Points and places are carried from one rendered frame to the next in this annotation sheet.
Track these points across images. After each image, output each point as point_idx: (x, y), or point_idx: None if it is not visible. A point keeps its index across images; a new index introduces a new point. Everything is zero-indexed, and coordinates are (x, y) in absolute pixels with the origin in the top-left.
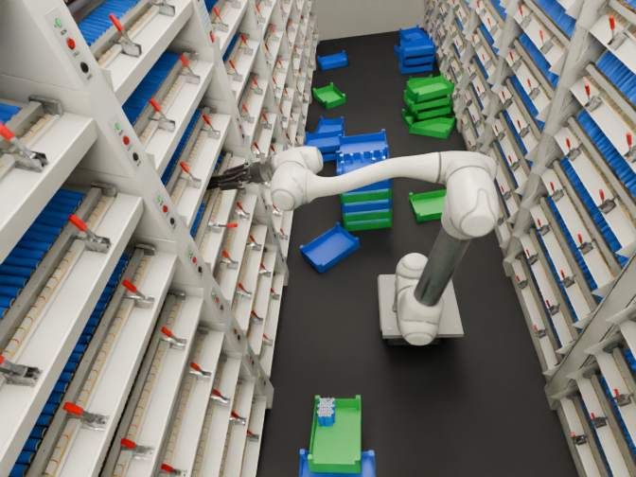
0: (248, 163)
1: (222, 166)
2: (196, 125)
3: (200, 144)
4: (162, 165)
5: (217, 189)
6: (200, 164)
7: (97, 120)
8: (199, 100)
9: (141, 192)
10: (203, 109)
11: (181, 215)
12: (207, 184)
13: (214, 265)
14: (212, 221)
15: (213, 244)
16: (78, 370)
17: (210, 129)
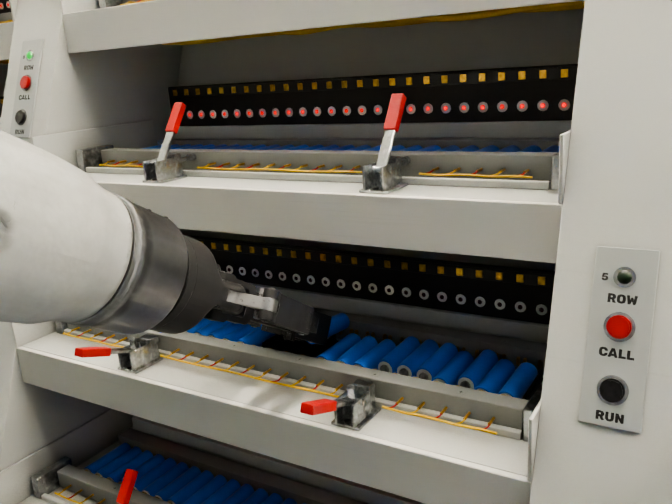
0: (266, 293)
1: (427, 381)
2: (422, 151)
3: (331, 170)
4: (88, 25)
5: (290, 358)
6: (243, 181)
7: None
8: (360, 13)
9: (11, 10)
10: (539, 152)
11: (42, 136)
12: (193, 225)
13: (44, 373)
14: (175, 363)
15: (93, 357)
16: None
17: (391, 157)
